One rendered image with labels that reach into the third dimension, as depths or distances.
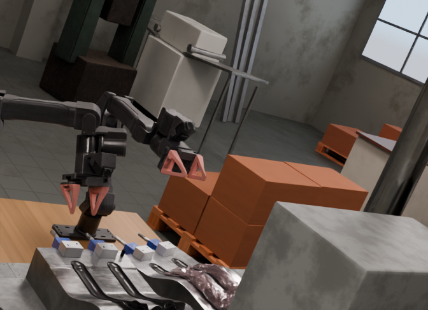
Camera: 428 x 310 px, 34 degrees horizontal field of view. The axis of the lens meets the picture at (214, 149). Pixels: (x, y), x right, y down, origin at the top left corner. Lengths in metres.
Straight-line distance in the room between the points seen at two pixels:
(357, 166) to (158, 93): 2.16
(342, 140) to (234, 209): 4.99
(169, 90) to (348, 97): 4.16
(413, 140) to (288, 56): 9.05
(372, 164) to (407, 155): 5.99
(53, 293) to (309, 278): 1.03
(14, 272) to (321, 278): 1.21
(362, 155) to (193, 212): 3.22
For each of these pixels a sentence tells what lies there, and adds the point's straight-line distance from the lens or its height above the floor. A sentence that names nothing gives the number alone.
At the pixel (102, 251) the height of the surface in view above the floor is 0.91.
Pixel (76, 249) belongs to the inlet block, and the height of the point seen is 0.91.
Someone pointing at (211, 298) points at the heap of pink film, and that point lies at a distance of 1.93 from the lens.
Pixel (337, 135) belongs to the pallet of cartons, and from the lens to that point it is 9.05.
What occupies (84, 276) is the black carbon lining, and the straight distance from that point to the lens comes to 1.81.
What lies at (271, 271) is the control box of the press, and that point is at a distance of 0.86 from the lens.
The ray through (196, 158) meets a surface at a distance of 1.85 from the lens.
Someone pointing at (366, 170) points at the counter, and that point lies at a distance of 7.21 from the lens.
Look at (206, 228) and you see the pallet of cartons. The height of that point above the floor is 0.23.
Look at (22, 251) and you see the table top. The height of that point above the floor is 0.80.
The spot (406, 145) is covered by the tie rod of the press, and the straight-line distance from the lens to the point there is 1.18.
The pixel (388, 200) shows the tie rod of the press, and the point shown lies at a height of 1.46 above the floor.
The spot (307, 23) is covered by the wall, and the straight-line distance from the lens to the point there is 10.23.
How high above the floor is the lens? 1.70
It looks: 14 degrees down
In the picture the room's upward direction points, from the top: 22 degrees clockwise
